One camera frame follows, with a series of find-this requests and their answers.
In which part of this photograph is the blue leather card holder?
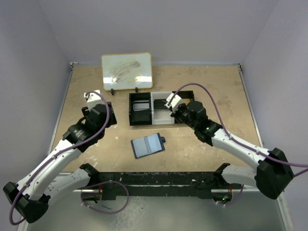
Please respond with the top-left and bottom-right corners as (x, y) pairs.
(130, 133), (166, 159)

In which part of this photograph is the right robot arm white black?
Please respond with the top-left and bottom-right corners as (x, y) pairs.
(166, 99), (295, 199)

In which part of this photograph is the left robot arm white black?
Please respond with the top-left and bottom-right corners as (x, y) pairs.
(3, 102), (117, 223)

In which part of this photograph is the black card case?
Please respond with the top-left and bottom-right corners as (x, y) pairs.
(154, 99), (167, 109)

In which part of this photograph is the white card in tray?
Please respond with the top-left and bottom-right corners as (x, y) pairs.
(132, 101), (151, 111)

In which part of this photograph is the black right tray compartment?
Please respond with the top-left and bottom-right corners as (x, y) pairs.
(172, 90), (195, 124)

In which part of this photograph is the black tray compartment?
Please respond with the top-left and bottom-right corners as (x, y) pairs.
(172, 90), (195, 124)
(129, 92), (152, 126)

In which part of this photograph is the white middle tray compartment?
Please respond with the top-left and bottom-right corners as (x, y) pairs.
(150, 91), (174, 125)

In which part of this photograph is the black left tray compartment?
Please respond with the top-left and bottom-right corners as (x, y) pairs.
(129, 92), (152, 126)

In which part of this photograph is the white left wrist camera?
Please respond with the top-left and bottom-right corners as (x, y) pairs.
(84, 90), (103, 110)

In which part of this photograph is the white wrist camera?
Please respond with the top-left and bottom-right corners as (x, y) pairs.
(165, 93), (183, 113)
(84, 90), (103, 110)

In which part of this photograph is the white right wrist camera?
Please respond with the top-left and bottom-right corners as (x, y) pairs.
(165, 93), (183, 113)

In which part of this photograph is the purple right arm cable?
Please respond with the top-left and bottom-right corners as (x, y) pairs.
(168, 83), (308, 178)

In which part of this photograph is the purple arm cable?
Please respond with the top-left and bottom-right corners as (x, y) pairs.
(9, 90), (113, 226)
(168, 83), (308, 178)

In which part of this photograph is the whiteboard with wooden frame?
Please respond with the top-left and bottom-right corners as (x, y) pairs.
(101, 52), (154, 91)

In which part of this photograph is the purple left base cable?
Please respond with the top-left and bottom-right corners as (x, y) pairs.
(80, 180), (130, 214)

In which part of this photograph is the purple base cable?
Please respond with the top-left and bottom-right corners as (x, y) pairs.
(80, 180), (130, 214)
(215, 185), (245, 208)

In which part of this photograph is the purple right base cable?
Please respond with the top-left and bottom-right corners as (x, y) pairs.
(215, 185), (245, 208)

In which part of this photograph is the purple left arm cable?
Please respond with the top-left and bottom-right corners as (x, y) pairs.
(9, 90), (113, 226)

